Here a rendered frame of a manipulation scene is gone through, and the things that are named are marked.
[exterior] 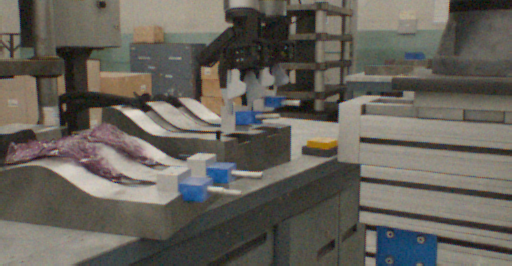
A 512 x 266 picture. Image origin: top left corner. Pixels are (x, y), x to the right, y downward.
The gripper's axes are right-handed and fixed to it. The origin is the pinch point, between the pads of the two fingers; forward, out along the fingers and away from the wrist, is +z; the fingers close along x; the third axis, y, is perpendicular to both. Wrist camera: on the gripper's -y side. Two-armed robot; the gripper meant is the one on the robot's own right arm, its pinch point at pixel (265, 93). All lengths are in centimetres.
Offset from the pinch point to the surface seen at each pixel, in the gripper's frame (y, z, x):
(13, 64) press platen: -63, -8, -34
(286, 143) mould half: 14.4, 10.4, -12.2
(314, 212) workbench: 15.1, 31.1, 0.9
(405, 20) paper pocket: -163, -47, 591
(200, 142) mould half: 8.1, 7.0, -36.0
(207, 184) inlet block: 26, 9, -55
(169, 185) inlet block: 22, 9, -59
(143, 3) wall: -594, -86, 507
